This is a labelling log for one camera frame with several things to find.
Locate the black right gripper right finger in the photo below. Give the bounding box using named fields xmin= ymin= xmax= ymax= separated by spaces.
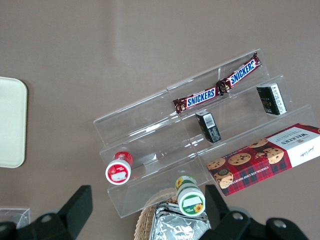
xmin=199 ymin=184 xmax=254 ymax=240

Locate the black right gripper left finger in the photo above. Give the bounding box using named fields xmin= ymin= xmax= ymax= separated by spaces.
xmin=29 ymin=184 xmax=94 ymax=240

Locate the oval tan wicker basket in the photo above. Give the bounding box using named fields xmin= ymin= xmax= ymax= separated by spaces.
xmin=133 ymin=187 xmax=181 ymax=240

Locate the beige rectangular tray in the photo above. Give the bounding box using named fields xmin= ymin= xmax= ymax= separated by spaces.
xmin=0 ymin=76 xmax=29 ymax=169

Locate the green lid cup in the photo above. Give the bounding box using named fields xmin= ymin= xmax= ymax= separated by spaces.
xmin=174 ymin=175 xmax=207 ymax=217

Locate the silver foil container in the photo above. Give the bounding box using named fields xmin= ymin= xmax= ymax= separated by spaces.
xmin=149 ymin=201 xmax=212 ymax=240

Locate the clear acrylic bottle rack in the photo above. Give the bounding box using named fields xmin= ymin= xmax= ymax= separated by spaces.
xmin=0 ymin=207 xmax=32 ymax=230

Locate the red lid cup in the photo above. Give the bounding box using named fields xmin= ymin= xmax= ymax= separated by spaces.
xmin=104 ymin=150 xmax=134 ymax=186

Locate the Walkers red cookie box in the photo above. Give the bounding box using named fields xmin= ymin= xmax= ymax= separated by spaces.
xmin=206 ymin=122 xmax=320 ymax=197

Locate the small black box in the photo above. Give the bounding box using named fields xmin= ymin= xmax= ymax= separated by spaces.
xmin=256 ymin=82 xmax=288 ymax=116
xmin=195 ymin=110 xmax=222 ymax=144

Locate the clear acrylic stepped stand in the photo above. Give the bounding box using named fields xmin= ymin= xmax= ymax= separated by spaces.
xmin=92 ymin=48 xmax=320 ymax=220

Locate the Snickers chocolate bar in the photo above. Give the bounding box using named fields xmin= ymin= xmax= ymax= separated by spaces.
xmin=215 ymin=51 xmax=263 ymax=95
xmin=172 ymin=86 xmax=218 ymax=113

